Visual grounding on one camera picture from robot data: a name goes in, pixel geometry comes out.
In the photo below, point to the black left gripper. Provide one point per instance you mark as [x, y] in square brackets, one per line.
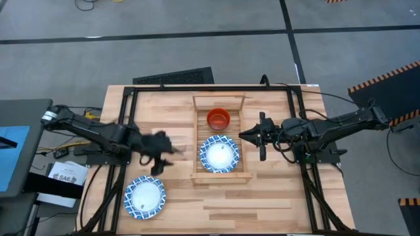
[157, 142]

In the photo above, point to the grey desk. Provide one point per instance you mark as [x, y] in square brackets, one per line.
[33, 111]

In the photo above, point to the small black device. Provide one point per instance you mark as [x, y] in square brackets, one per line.
[61, 153]

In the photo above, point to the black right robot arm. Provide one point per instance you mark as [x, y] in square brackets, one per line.
[344, 123]

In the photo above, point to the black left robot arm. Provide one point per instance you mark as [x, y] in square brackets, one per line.
[98, 131]

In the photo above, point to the large hazard-striped black panel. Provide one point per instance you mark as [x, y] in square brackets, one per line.
[387, 88]

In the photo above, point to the blue patterned paper bowl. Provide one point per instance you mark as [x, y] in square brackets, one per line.
[145, 196]
[219, 154]

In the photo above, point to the blue patterned paper bowl, speck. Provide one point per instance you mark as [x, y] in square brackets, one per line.
[145, 196]

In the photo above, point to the hazard-striped strip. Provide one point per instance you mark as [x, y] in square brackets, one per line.
[334, 1]

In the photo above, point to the wooden slatted shelf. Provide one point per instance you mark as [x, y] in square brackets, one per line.
[218, 178]

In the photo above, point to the white printed paper sheet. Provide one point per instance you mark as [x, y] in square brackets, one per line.
[67, 172]

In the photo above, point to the orange plastic bowl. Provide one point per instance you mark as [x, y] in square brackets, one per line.
[218, 119]

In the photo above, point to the small hazard-striped black panel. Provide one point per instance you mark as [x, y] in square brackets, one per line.
[411, 219]

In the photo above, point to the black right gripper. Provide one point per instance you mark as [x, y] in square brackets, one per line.
[270, 131]

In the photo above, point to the yellow plug connector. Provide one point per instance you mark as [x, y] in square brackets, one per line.
[90, 115]

